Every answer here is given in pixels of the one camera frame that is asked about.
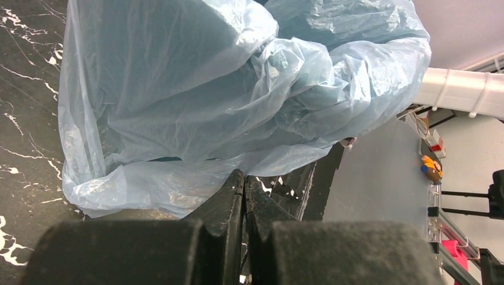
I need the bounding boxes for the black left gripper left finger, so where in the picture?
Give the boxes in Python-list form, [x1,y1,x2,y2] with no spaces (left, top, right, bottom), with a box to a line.
[20,170,245,284]

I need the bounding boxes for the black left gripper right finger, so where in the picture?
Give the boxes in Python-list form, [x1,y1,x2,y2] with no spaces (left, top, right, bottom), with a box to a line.
[244,178,443,284]

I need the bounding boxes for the translucent blue plastic bag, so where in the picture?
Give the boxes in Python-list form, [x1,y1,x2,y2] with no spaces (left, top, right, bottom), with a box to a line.
[58,1,431,217]

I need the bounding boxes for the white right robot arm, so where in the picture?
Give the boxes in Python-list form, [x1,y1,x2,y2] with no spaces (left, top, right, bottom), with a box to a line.
[413,68,503,120]

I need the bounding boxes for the pink plastic part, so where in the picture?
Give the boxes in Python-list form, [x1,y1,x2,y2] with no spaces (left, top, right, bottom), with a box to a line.
[442,240,468,272]

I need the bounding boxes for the orange blue toy figure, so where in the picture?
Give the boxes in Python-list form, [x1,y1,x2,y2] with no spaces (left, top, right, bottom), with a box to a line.
[420,155,443,185]

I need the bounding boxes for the black stand with knob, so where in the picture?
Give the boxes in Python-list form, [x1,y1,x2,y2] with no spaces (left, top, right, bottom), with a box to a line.
[440,170,504,221]

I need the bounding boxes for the aluminium frame rail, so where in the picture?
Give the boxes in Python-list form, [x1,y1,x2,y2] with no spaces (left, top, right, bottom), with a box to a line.
[427,182,503,284]

